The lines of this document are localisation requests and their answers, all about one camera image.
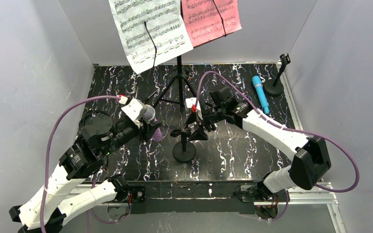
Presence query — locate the black round-base mic stand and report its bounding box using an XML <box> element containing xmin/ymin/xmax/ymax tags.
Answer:
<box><xmin>170</xmin><ymin>128</ymin><xmax>196</xmax><ymax>163</ymax></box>
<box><xmin>263</xmin><ymin>53</ymin><xmax>291</xmax><ymax>96</ymax></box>

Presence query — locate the blue toy microphone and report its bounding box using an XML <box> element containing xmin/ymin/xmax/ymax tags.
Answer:
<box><xmin>252</xmin><ymin>75</ymin><xmax>270</xmax><ymax>115</ymax></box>

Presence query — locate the purple glitter microphone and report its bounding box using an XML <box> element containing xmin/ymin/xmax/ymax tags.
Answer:
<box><xmin>141</xmin><ymin>104</ymin><xmax>163</xmax><ymax>142</ymax></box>

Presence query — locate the pink sheet music page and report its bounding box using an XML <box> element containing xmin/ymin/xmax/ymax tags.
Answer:
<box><xmin>181</xmin><ymin>0</ymin><xmax>242</xmax><ymax>47</ymax></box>

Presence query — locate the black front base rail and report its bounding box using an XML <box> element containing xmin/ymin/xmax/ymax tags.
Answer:
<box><xmin>109</xmin><ymin>180</ymin><xmax>280</xmax><ymax>216</ymax></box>

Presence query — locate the purple cable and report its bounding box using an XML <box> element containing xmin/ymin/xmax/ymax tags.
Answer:
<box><xmin>194</xmin><ymin>70</ymin><xmax>360</xmax><ymax>221</ymax></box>
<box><xmin>39</xmin><ymin>95</ymin><xmax>128</xmax><ymax>233</ymax></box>

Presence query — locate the black tripod music stand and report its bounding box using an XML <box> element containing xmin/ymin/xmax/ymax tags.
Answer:
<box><xmin>152</xmin><ymin>55</ymin><xmax>197</xmax><ymax>109</ymax></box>

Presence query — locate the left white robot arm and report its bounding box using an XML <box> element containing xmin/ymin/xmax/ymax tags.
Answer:
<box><xmin>9</xmin><ymin>112</ymin><xmax>162</xmax><ymax>233</ymax></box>

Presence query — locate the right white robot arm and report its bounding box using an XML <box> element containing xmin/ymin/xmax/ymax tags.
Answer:
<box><xmin>185</xmin><ymin>87</ymin><xmax>332</xmax><ymax>200</ymax></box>

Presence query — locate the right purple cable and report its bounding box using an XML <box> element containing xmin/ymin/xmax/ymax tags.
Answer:
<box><xmin>194</xmin><ymin>70</ymin><xmax>360</xmax><ymax>221</ymax></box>

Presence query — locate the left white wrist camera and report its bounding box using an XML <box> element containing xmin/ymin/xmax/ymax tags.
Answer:
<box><xmin>119</xmin><ymin>95</ymin><xmax>147</xmax><ymax>128</ymax></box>

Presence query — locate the white sheet music page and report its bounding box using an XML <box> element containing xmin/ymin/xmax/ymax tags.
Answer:
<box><xmin>109</xmin><ymin>0</ymin><xmax>193</xmax><ymax>74</ymax></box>

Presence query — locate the black coiled audio cable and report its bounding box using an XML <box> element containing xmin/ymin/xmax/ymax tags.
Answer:
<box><xmin>77</xmin><ymin>109</ymin><xmax>110</xmax><ymax>181</ymax></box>

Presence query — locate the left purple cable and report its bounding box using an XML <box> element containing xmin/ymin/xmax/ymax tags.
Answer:
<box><xmin>39</xmin><ymin>95</ymin><xmax>128</xmax><ymax>233</ymax></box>

